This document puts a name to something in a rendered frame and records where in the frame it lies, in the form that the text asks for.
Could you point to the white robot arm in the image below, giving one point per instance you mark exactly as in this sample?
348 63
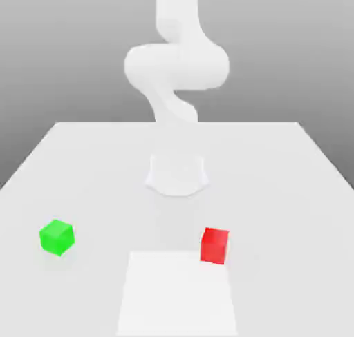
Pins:
177 66

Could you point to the small green cube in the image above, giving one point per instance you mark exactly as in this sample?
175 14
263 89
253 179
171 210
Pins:
56 237

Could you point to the small red cube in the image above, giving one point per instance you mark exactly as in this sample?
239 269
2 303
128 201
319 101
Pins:
214 247

